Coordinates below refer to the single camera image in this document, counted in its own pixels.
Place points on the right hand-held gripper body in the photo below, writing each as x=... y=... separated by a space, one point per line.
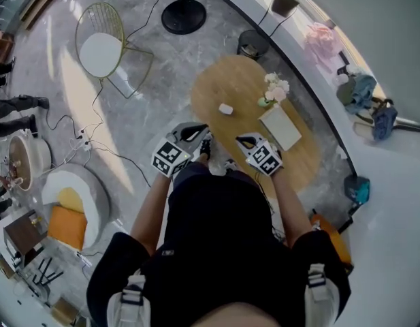
x=265 y=158

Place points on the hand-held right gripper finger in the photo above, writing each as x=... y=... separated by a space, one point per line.
x=257 y=136
x=245 y=152

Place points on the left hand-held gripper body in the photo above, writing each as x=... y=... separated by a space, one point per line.
x=170 y=158

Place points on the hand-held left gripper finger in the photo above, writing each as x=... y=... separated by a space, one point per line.
x=194 y=125
x=201 y=141

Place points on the white plastic container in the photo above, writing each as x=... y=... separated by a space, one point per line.
x=226 y=109

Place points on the person's right forearm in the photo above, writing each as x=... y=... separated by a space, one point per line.
x=291 y=210

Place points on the person's left forearm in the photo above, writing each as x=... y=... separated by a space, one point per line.
x=150 y=213

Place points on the white book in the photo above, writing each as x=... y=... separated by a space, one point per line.
x=281 y=129

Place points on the person's left shoe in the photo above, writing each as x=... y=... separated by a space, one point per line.
x=206 y=148

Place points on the person's shoe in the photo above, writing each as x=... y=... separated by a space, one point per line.
x=230 y=167
x=206 y=148

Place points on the person's right shoe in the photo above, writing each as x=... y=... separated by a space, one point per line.
x=230 y=167

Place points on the pink flowers in green vase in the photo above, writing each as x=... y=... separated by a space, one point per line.
x=276 y=89

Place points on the oval wooden coffee table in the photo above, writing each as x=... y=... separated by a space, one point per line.
x=230 y=80

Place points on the white egg-shaped seat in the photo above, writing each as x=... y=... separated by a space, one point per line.
x=97 y=199

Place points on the person's black-clothed body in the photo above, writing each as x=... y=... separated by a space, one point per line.
x=223 y=233

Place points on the white power strip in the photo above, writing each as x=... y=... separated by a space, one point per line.
x=85 y=141

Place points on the black mesh waste bin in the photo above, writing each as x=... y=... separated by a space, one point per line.
x=252 y=44

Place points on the teal and black case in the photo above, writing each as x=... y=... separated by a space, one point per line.
x=357 y=189

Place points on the beige tote bag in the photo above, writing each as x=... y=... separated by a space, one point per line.
x=363 y=126

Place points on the black round lamp base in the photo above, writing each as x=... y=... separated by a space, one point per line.
x=184 y=17

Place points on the blue denim clothes pile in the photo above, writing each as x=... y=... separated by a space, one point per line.
x=357 y=92

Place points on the orange stool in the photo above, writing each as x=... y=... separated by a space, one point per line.
x=335 y=244

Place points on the pink cloth bundle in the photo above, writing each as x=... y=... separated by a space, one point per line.
x=320 y=41

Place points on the dark blue bag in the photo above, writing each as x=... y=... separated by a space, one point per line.
x=383 y=121

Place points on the orange cushion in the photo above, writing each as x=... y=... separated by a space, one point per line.
x=66 y=227

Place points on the round white side table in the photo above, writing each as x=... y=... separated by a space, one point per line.
x=41 y=155

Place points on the dark brown small planter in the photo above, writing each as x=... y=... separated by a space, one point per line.
x=284 y=3

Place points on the dark wooden side table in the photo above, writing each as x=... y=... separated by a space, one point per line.
x=24 y=233

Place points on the long wooden boards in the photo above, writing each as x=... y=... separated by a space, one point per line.
x=43 y=2

